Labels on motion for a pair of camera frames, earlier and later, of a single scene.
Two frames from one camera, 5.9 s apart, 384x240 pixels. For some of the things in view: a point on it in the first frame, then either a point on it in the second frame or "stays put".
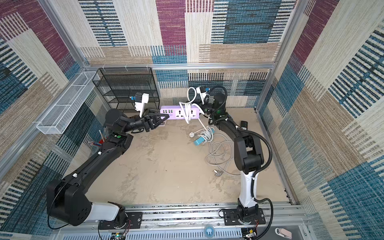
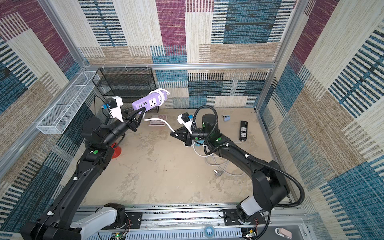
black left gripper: x=148 y=123 -> x=130 y=122
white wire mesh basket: x=57 y=120 stays put
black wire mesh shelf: x=118 y=84 stays put
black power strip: x=244 y=125 stays put
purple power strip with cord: x=178 y=112 -> x=156 y=97
